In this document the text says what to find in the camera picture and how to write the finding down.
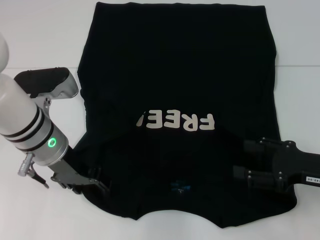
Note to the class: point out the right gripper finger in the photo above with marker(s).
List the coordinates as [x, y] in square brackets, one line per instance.
[262, 180]
[257, 147]

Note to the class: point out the black shirt with FREE print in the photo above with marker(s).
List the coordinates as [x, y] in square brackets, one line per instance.
[180, 75]

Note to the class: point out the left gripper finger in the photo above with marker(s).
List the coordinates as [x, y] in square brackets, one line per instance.
[105, 185]
[95, 173]

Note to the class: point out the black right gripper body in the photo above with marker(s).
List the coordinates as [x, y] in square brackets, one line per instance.
[295, 167]

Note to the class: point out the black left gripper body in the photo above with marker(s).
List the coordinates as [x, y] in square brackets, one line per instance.
[67, 175]

